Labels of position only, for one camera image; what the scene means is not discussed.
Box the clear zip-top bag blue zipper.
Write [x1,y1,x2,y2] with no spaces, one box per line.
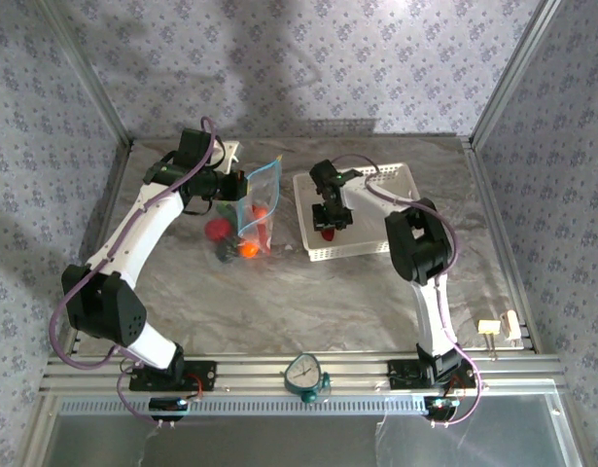
[203,154,285,267]

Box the white perforated plastic basket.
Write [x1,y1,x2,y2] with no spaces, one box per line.
[292,162,421,263]

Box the red chili pepper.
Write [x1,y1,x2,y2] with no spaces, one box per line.
[252,204,275,255]

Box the red apple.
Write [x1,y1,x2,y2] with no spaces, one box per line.
[204,218,231,243]

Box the teal alarm clock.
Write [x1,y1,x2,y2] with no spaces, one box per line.
[283,353,333,404]

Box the beige wooden block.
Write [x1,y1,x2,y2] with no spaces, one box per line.
[502,309,522,347]

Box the small right circuit board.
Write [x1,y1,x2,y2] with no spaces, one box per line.
[423,396,461,420]

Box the small circuit board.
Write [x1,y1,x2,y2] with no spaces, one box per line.
[423,396,461,420]
[149,396,191,422]

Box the grey metal sheet panel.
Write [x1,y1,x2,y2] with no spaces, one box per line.
[50,413,580,467]

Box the small left circuit board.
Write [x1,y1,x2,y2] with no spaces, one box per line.
[149,396,191,422]

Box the aluminium left side rail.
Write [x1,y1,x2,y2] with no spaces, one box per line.
[53,138,136,359]

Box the aluminium rail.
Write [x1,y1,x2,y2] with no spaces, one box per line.
[53,138,136,359]
[462,135,544,356]

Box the aluminium right side rail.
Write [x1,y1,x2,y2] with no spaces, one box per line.
[462,135,544,356]

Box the aluminium front frame beam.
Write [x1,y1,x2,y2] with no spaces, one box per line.
[39,354,567,393]

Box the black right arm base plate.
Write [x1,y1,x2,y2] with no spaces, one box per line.
[388,359,476,390]

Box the aluminium left corner post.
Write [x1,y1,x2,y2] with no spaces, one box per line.
[38,0,135,147]

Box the aluminium corner post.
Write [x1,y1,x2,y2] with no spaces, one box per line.
[38,0,135,147]
[471,0,565,147]

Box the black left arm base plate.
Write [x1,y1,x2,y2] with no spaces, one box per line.
[128,360,218,392]

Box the grey slotted cable duct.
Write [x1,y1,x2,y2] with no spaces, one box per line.
[59,392,560,415]

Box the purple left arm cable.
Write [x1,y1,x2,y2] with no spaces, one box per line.
[49,115,217,427]

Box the aluminium right corner post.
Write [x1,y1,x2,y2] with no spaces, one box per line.
[471,0,565,147]

